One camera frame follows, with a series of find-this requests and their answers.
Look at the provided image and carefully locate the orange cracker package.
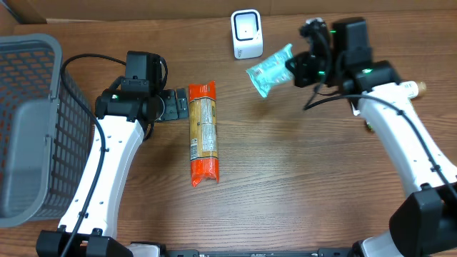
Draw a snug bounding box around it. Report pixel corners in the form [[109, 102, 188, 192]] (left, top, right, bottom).
[[189, 81, 219, 187]]

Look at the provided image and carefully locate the teal tissue pack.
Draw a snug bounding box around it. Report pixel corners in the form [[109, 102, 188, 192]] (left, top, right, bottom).
[[246, 44, 294, 98]]

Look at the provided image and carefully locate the white cream tube gold cap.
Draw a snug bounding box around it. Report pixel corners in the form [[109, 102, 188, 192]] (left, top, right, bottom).
[[351, 81, 426, 121]]

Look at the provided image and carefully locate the green yellow drink pouch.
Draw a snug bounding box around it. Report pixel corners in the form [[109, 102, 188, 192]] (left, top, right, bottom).
[[366, 122, 374, 133]]

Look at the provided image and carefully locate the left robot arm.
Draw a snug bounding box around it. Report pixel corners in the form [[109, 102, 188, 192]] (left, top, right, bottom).
[[36, 51, 168, 257]]

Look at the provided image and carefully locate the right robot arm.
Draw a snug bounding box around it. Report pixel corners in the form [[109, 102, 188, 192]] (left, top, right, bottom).
[[286, 17, 456, 256]]

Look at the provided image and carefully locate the white barcode scanner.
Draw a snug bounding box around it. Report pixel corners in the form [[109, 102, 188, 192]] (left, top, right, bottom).
[[231, 9, 263, 59]]

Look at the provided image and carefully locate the grey plastic shopping basket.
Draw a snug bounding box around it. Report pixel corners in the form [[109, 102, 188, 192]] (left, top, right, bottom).
[[1, 34, 92, 228]]

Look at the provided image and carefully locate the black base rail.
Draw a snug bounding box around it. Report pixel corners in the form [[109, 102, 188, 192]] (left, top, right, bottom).
[[124, 242, 358, 257]]

